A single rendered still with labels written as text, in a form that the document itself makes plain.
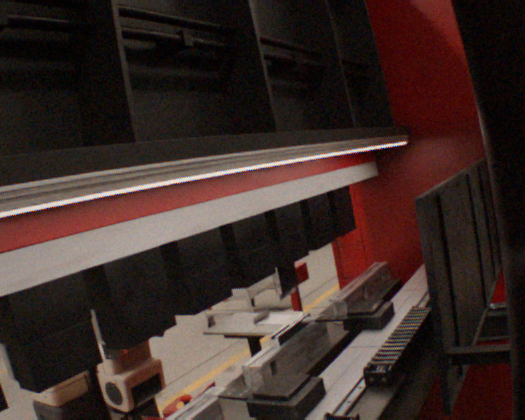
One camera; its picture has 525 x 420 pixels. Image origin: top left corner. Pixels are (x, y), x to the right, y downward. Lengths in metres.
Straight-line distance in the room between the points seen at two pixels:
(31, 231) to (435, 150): 1.65
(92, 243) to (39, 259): 0.11
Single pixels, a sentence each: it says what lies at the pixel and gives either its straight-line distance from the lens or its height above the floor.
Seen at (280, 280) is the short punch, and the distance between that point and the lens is 1.39.
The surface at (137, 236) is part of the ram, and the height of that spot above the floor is 1.37.
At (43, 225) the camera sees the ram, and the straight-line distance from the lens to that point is 0.83.
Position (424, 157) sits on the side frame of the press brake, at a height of 1.38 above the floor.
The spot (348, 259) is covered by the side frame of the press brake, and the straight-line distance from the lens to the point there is 2.29.
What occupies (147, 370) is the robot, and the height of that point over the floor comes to 0.78.
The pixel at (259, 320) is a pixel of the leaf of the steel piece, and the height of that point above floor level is 1.00.
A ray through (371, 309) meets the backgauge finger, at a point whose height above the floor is 1.03.
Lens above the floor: 1.43
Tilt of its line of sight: 4 degrees down
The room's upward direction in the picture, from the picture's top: 12 degrees counter-clockwise
